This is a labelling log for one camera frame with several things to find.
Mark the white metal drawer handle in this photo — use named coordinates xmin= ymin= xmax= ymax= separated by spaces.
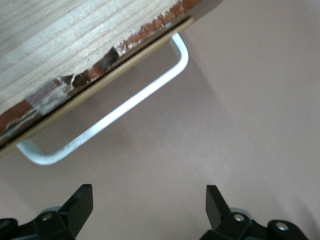
xmin=16 ymin=32 xmax=190 ymax=167

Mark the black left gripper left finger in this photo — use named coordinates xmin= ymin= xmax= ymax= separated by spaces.
xmin=0 ymin=184 xmax=95 ymax=240

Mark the brown table cover sheet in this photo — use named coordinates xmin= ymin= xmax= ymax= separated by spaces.
xmin=0 ymin=0 xmax=320 ymax=240

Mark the wooden drawer with light interior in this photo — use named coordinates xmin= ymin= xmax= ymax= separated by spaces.
xmin=0 ymin=0 xmax=224 ymax=159

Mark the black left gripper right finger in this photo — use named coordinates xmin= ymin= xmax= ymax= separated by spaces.
xmin=199 ymin=184 xmax=310 ymax=240

